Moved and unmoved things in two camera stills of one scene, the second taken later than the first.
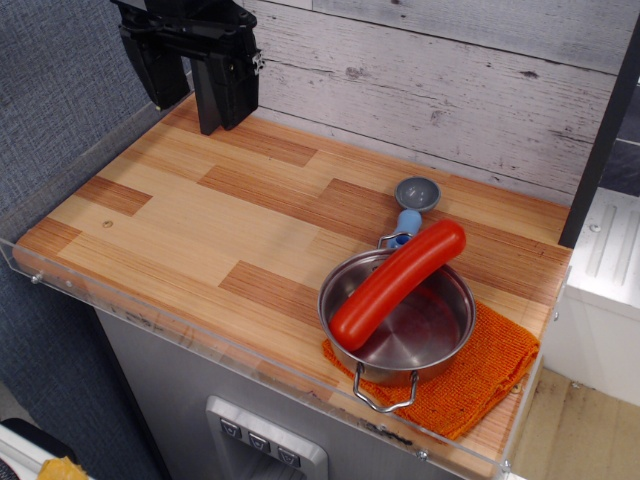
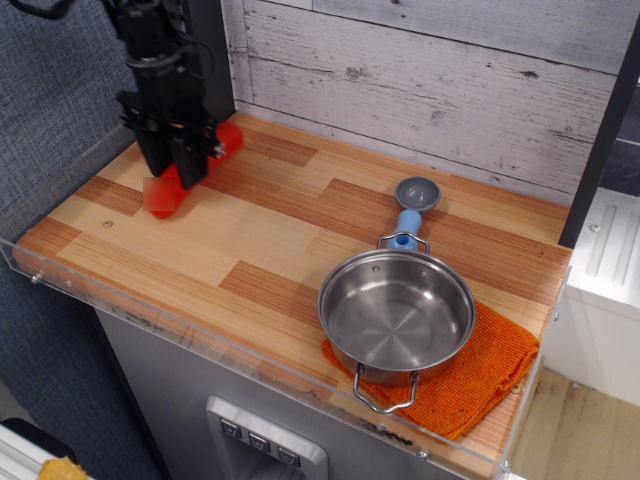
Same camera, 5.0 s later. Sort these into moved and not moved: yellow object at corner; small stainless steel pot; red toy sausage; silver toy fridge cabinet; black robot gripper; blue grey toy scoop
Moved: red toy sausage; black robot gripper
Not moved: small stainless steel pot; yellow object at corner; blue grey toy scoop; silver toy fridge cabinet
